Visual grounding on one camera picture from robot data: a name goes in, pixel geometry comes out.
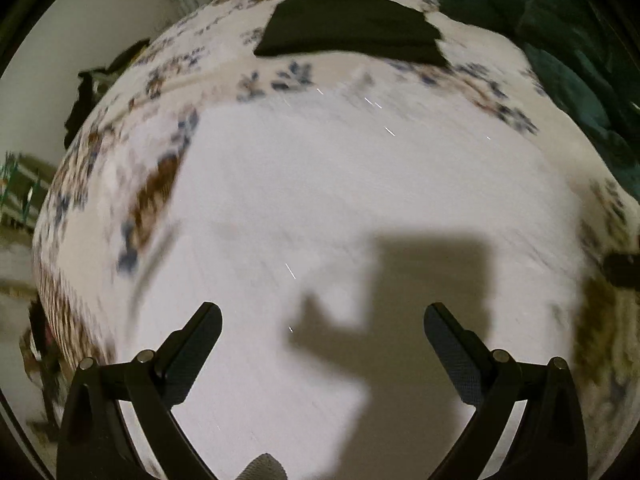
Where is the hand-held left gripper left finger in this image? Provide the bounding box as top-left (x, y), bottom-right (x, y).
top-left (56, 301), bottom-right (223, 480)

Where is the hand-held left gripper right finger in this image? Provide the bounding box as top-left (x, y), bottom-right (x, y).
top-left (423, 302), bottom-right (587, 480)

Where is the black garment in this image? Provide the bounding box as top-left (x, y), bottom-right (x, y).
top-left (254, 0), bottom-right (449, 67)

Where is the dark clothes pile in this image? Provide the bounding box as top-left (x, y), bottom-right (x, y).
top-left (64, 37), bottom-right (152, 148)

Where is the floral white bed sheet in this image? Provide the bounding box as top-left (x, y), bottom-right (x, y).
top-left (31, 0), bottom-right (640, 480)

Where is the dark green blanket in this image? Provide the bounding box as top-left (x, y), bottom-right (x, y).
top-left (436, 0), bottom-right (640, 188)

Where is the green metal rack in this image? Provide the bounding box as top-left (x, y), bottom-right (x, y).
top-left (0, 151), bottom-right (58, 233)

